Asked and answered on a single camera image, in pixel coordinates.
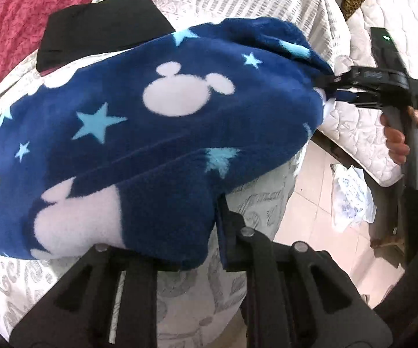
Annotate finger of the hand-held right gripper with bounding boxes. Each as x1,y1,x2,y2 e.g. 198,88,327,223
317,70,359,90
334,89,362,108

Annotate person's right hand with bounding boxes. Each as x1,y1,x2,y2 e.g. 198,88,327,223
381,107,418,166

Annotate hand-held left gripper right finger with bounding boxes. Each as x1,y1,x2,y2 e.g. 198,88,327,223
214,192,393,348

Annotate white crumpled paper bag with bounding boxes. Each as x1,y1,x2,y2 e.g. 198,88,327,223
330,164,377,233

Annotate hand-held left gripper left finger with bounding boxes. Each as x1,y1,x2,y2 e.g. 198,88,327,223
9,244,159,348

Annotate red blanket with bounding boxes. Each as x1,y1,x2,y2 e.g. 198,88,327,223
0,0,108,103

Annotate white quilted mattress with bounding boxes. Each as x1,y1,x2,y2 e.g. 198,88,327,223
318,0,418,188

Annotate black garment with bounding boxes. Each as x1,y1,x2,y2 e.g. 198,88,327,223
37,0,176,77

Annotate white patterned bedspread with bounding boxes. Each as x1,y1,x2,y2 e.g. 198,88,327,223
0,0,352,348

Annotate blue star print fleece pants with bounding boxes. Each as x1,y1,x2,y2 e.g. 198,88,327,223
0,16,336,271

